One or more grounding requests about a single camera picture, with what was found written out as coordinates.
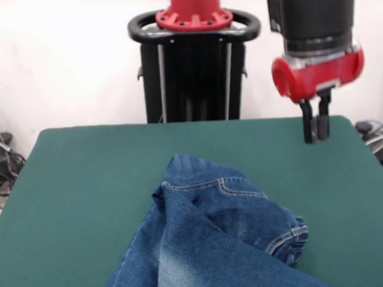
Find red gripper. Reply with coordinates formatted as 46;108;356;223
269;37;370;146

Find blue denim jeans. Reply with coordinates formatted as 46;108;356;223
89;146;331;287

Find dark green table cloth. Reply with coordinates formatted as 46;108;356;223
0;110;383;287

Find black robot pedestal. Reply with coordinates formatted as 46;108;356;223
127;5;267;125

